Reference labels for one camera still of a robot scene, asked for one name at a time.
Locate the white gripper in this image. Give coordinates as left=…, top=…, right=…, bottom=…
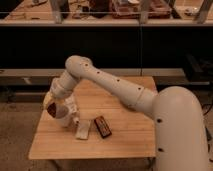
left=43, top=79, right=69, bottom=117

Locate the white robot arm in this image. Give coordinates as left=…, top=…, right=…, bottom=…
left=43, top=55, right=211, bottom=171

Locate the white ceramic cup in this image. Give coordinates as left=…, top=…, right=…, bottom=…
left=54, top=105, right=71, bottom=127

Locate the small white bottle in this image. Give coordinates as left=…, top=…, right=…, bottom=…
left=73, top=117, right=80, bottom=125

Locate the dark chocolate bar package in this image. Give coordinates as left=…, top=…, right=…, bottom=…
left=94, top=116, right=112, bottom=138

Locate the wooden table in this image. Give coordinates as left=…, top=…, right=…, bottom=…
left=29, top=80, right=155, bottom=159

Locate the long background workbench shelf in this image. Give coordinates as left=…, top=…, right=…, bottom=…
left=0, top=0, right=213, bottom=27

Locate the black floor cable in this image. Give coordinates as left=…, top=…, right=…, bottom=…
left=201, top=103, right=213, bottom=141

